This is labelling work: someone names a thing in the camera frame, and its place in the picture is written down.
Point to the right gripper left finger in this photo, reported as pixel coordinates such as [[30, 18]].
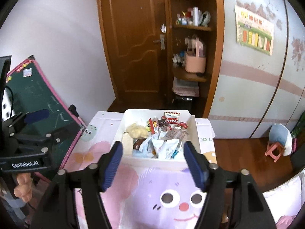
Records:
[[57, 208]]

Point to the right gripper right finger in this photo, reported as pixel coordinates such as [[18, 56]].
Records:
[[248, 208]]

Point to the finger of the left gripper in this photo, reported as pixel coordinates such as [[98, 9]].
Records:
[[49, 139], [21, 120]]

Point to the beige wafer bar packet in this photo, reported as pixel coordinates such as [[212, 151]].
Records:
[[127, 142]]

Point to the brown chocolate snack packet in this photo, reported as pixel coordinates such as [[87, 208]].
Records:
[[137, 143]]

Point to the white red snack bag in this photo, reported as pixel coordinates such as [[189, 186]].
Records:
[[168, 149]]

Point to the red topped dried fruit bag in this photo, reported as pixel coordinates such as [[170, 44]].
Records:
[[173, 118]]

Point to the large clear blue snack bag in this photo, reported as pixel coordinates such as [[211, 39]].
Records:
[[146, 150]]

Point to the white printed packet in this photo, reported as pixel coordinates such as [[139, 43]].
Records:
[[176, 134]]

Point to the red pastry packet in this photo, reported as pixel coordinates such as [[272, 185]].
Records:
[[153, 125]]

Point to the mixed nuts clear packet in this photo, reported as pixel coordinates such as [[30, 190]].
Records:
[[164, 125]]

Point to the person's left hand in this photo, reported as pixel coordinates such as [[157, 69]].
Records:
[[23, 190]]

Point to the pink blanket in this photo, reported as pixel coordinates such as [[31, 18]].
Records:
[[284, 222]]

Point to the white pillow on bed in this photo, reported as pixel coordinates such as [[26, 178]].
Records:
[[286, 199]]

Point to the black easel knob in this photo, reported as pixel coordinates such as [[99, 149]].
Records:
[[72, 110]]

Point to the small pink stool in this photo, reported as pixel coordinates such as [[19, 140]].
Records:
[[274, 150]]

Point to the cartoon printed tablecloth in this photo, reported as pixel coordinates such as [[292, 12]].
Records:
[[145, 193]]

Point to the white plastic storage bin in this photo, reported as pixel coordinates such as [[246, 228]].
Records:
[[154, 138]]

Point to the brown wooden door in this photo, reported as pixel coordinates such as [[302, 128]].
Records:
[[137, 56]]

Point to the shelf top bottles clutter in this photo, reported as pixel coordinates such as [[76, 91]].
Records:
[[193, 17]]

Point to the wooden corner shelf unit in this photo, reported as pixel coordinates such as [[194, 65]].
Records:
[[212, 36]]

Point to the green chalkboard pink frame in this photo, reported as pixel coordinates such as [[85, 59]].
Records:
[[38, 130]]

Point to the pink handled basket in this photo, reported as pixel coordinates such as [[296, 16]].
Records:
[[195, 55]]

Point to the colourful wall poster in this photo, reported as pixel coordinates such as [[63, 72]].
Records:
[[254, 31]]

